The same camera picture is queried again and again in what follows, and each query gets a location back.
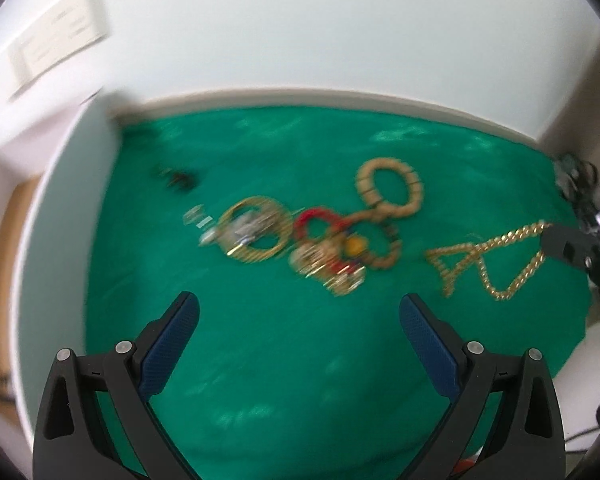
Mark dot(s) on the red sheet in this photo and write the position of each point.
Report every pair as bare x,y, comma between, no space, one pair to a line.
467,465

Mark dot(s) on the small silver earring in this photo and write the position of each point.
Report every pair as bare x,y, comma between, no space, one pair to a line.
197,216

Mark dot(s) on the white wall switch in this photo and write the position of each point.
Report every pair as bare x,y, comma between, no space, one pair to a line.
16,72

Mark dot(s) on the white wall socket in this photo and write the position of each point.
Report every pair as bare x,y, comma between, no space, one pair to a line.
80,17
42,50

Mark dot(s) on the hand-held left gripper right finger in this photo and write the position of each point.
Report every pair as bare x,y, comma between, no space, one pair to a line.
430,345

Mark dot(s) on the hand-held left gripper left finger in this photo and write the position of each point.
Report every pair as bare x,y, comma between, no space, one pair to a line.
170,340

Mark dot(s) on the gold bangle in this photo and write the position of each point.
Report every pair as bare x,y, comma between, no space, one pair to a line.
252,256

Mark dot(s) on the silver mesh brooch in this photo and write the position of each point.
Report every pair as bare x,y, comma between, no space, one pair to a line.
247,227

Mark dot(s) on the gold dangle earring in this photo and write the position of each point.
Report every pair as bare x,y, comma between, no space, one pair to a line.
345,280
307,258

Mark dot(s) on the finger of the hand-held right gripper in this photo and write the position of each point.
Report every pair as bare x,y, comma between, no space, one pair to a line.
567,245

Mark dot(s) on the green cloth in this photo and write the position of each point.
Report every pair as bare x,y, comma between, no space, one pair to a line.
280,360

